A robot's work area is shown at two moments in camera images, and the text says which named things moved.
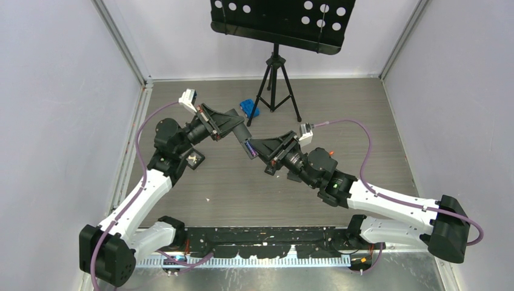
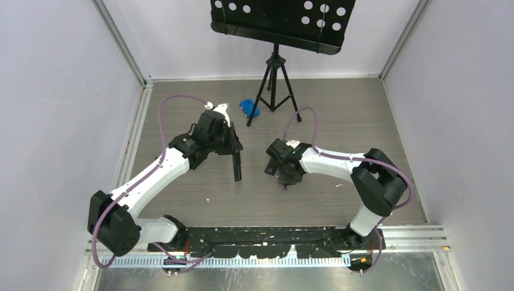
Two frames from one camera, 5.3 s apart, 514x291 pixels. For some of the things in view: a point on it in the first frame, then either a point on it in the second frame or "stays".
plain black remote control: x=244 y=136 -> x=237 y=166
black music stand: x=317 y=25 stays
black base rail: x=269 y=242 stays
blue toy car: x=247 y=105 stays
